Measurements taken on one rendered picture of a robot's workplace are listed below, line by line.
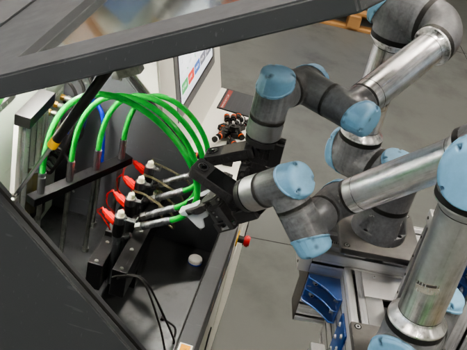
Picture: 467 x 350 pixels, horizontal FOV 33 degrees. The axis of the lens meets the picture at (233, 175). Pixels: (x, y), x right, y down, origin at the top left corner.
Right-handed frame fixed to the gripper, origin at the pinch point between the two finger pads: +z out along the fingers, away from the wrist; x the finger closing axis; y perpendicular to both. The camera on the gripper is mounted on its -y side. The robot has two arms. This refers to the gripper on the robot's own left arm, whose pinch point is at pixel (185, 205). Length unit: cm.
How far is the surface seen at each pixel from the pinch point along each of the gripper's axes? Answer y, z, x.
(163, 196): 0.7, 20.5, 12.1
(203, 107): -3, 50, 68
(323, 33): 58, 235, 394
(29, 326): -1.5, 14.0, -39.6
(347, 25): 66, 230, 420
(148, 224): -0.1, 9.7, -4.3
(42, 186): -19.9, 27.8, -9.7
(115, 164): -11.8, 30.3, 12.6
